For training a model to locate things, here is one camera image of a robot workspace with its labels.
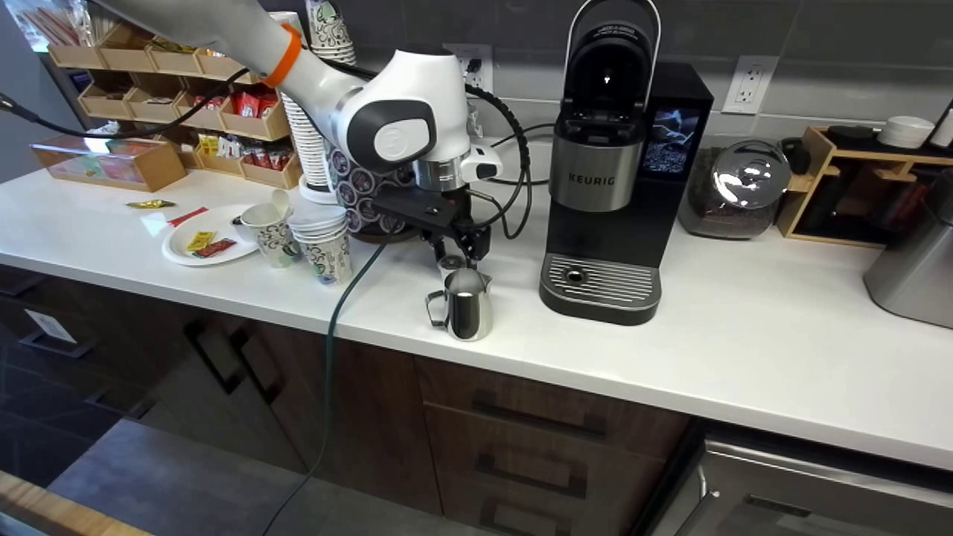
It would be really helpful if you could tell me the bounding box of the white wall outlet left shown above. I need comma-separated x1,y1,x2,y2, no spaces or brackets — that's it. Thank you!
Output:
457,44,495,94

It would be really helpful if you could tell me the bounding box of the white plate with packets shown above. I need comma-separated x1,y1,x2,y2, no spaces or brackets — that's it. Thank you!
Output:
161,205,256,269

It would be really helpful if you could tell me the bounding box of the silver round lidded container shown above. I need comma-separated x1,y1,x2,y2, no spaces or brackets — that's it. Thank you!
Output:
678,139,791,242

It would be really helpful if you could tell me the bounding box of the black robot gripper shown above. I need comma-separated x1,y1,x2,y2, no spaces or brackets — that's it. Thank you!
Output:
374,187,490,269

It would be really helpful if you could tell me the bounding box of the wooden drawer cabinet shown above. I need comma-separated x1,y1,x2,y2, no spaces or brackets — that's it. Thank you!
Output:
0,269,688,536

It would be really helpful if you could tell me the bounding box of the white wall outlet right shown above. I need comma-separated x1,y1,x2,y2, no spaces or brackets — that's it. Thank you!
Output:
724,56,778,115

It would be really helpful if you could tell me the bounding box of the stainless dishwasher front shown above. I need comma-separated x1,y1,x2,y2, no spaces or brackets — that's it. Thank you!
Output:
645,426,953,536

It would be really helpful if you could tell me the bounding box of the yellow packet on counter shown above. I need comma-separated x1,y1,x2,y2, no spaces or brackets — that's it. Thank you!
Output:
124,200,175,211

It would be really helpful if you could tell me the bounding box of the wooden tray organizer right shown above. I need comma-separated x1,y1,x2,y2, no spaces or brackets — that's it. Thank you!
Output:
773,124,953,243

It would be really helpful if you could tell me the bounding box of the silver appliance right edge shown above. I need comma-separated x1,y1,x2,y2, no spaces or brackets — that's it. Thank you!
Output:
863,179,953,327

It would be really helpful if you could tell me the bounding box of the patterned paper cup left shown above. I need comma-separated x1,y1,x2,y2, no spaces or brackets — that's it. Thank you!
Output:
231,202,300,269

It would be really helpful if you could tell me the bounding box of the green power cable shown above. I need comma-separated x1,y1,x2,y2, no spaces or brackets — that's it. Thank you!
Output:
258,236,393,536

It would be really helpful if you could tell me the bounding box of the black Keurig coffee machine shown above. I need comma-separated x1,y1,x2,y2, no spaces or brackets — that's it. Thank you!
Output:
538,0,714,325

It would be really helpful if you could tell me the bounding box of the black cable on counter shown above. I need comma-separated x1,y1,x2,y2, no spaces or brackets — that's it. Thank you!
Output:
462,80,559,243

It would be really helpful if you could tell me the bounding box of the small coffee pod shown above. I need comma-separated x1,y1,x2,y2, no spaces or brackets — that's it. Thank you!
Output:
437,257,465,275

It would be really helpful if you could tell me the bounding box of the tall paper cup stack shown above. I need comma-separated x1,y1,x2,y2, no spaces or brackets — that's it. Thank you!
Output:
279,94,337,202

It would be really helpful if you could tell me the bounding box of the cardboard box with packets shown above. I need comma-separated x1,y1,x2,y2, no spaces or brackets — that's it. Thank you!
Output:
32,138,186,190

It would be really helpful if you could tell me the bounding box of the white wall outlet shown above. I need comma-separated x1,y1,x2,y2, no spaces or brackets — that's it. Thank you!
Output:
457,44,495,94
724,56,778,115

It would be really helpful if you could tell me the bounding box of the wooden condiment organizer shelf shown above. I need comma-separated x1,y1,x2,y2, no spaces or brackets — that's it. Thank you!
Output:
48,23,303,187

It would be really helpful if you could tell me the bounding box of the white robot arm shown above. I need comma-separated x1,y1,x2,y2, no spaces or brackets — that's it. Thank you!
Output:
99,0,490,266

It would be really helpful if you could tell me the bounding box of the silver milk jug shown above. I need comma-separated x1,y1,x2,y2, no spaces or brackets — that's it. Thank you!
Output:
425,269,490,340

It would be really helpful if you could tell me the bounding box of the red sugar packet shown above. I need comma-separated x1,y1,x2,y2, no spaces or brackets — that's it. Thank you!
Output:
167,205,209,227

